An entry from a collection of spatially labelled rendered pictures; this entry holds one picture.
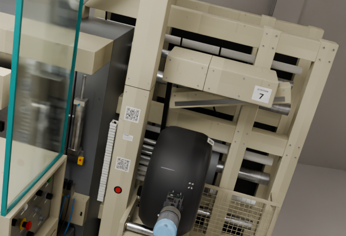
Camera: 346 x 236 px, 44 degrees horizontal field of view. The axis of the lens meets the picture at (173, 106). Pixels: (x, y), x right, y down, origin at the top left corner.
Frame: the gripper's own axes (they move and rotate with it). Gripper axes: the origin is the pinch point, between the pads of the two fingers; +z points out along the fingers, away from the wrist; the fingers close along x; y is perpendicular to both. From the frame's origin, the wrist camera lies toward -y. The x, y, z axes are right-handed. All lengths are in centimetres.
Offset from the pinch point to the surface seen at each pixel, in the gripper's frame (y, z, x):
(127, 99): 38, 16, 35
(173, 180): 7.5, 2.9, 3.3
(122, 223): -27.6, 11.7, 24.2
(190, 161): 17.0, 9.3, -2.4
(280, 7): 103, 301, -52
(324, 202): -92, 277, -156
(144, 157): -9, 61, 26
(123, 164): 1.3, 19.8, 31.3
